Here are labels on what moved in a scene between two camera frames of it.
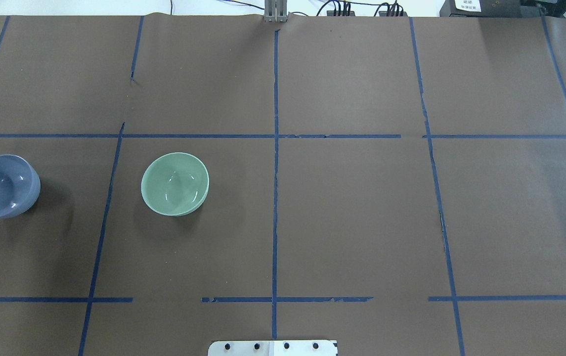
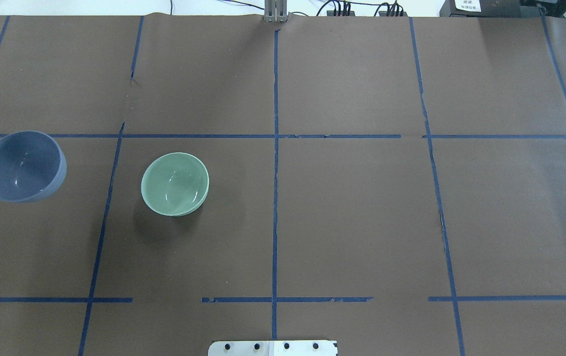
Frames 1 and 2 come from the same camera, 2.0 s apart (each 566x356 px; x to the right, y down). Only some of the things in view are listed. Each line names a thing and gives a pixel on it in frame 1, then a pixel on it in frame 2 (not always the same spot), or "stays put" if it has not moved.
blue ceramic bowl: x=3 y=186 → x=27 y=166
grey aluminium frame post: x=275 y=11 stays put
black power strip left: x=331 y=13 stays put
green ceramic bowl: x=174 y=184 stays put
